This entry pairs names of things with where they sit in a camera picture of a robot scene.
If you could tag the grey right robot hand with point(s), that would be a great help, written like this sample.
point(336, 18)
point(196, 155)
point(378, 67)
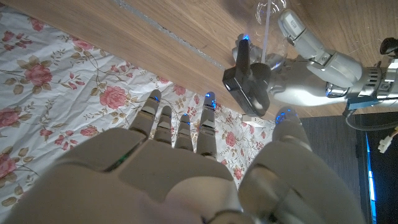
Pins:
point(171, 177)

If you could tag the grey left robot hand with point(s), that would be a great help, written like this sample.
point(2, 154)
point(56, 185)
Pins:
point(332, 68)

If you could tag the clear spray bottle black cap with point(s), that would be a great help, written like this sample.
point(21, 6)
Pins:
point(248, 90)

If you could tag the white power strip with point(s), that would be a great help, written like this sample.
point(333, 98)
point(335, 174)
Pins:
point(253, 120)

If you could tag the floral curtain backdrop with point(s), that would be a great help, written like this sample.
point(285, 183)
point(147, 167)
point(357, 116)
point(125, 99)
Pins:
point(62, 93)

